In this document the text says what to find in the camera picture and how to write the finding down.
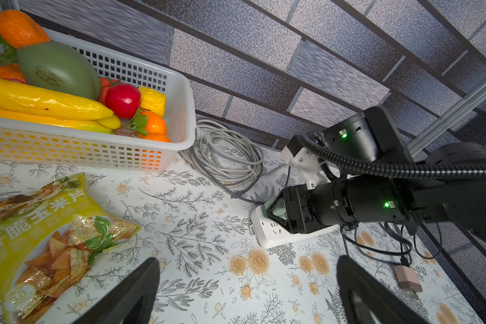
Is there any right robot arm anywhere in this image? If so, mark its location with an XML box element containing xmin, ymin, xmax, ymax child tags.
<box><xmin>257</xmin><ymin>106</ymin><xmax>486</xmax><ymax>243</ymax></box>

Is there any yellow corn chips bag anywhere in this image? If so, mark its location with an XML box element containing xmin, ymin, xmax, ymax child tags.
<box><xmin>0</xmin><ymin>173</ymin><xmax>140</xmax><ymax>323</ymax></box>

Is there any pink charger plug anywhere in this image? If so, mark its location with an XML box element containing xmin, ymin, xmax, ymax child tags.
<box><xmin>394</xmin><ymin>265</ymin><xmax>423</xmax><ymax>293</ymax></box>

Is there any yellow plastic banana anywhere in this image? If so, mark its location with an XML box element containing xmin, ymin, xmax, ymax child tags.
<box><xmin>0</xmin><ymin>79</ymin><xmax>113</xmax><ymax>134</ymax></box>

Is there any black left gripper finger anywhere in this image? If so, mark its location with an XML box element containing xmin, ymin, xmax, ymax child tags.
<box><xmin>74</xmin><ymin>257</ymin><xmax>160</xmax><ymax>323</ymax></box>

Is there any coiled grey cable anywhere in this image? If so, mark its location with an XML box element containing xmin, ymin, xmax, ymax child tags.
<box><xmin>179</xmin><ymin>117</ymin><xmax>292</xmax><ymax>205</ymax></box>

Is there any green charger plug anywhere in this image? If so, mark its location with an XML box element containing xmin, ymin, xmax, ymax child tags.
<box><xmin>263</xmin><ymin>194</ymin><xmax>288</xmax><ymax>223</ymax></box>

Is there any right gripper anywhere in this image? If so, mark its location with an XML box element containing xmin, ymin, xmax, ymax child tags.
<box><xmin>266</xmin><ymin>185</ymin><xmax>426</xmax><ymax>323</ymax></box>

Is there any green plastic mango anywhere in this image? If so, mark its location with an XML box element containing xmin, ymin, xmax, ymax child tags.
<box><xmin>17</xmin><ymin>41</ymin><xmax>102</xmax><ymax>101</ymax></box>

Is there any orange plastic tangerine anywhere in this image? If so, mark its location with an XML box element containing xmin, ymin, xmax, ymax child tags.
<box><xmin>0</xmin><ymin>9</ymin><xmax>51</xmax><ymax>49</ymax></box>

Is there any yellow plastic corn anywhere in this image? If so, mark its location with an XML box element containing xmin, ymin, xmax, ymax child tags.
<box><xmin>139</xmin><ymin>86</ymin><xmax>167</xmax><ymax>117</ymax></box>

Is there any white plastic fruit basket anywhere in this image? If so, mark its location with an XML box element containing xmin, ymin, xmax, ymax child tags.
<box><xmin>0</xmin><ymin>29</ymin><xmax>196</xmax><ymax>171</ymax></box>

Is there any white power strip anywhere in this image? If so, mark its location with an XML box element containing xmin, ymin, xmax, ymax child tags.
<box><xmin>249</xmin><ymin>205</ymin><xmax>339</xmax><ymax>248</ymax></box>

